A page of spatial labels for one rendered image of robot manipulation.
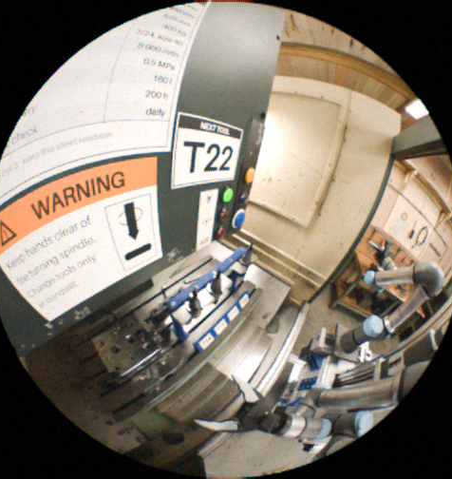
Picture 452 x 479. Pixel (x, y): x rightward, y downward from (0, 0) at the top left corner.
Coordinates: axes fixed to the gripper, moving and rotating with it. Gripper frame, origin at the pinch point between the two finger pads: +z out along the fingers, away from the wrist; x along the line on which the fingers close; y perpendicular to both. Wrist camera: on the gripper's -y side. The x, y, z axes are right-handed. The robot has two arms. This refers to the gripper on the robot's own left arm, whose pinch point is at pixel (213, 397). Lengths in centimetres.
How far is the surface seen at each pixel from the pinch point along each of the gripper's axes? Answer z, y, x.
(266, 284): 4, 49, 85
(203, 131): 16.0, -39.7, 13.6
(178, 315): 23.1, 8.4, 14.6
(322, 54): 17, -184, 156
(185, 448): -19, 63, -45
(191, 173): 16.1, -35.4, 12.7
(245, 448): -82, 130, -47
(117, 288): 17.1, -25.6, 2.7
